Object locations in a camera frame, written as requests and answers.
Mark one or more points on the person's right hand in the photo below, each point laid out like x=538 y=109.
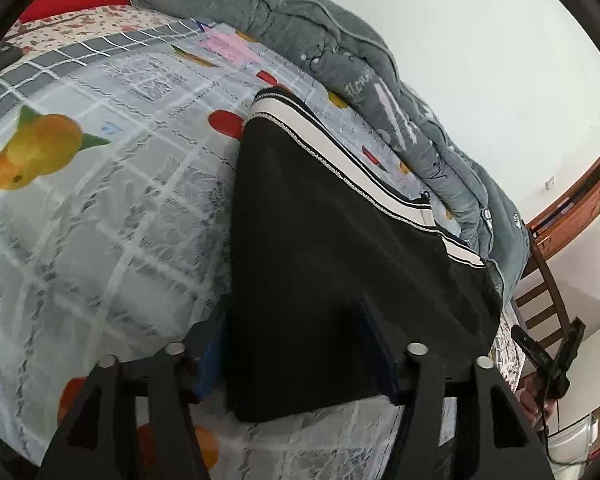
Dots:
x=534 y=397

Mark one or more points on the white wall switch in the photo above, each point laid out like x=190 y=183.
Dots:
x=549 y=183

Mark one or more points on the fruit print plastic sheet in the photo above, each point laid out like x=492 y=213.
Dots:
x=105 y=235

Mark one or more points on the brown wooden door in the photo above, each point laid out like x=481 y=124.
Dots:
x=570 y=210

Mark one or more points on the floral bed sheet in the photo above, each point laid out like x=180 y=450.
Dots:
x=80 y=25

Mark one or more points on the grey floral quilt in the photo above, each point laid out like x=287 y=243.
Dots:
x=330 y=45

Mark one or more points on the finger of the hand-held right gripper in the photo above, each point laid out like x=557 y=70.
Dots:
x=530 y=346
x=570 y=355

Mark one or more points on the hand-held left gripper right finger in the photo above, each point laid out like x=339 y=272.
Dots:
x=382 y=355

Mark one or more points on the black pants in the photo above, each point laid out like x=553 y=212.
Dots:
x=330 y=260

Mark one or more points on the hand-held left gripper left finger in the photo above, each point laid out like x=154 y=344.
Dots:
x=210 y=365

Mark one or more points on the black smartphone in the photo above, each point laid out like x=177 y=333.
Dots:
x=9 y=52

